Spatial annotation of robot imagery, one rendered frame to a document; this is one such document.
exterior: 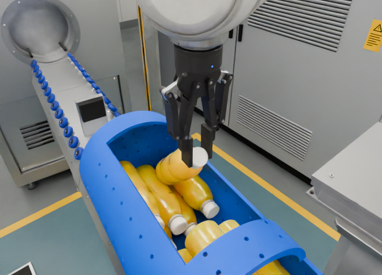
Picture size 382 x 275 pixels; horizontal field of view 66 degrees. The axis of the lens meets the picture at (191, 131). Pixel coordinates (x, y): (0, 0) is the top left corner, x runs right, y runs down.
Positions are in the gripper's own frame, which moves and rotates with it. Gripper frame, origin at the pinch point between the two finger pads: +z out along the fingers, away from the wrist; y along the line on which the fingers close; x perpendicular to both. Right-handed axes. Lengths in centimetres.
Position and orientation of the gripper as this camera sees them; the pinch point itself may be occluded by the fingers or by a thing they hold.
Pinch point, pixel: (196, 146)
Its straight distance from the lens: 56.8
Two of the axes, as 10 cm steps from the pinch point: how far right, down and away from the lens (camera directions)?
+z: 0.0, 8.1, 5.9
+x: 5.4, 4.9, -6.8
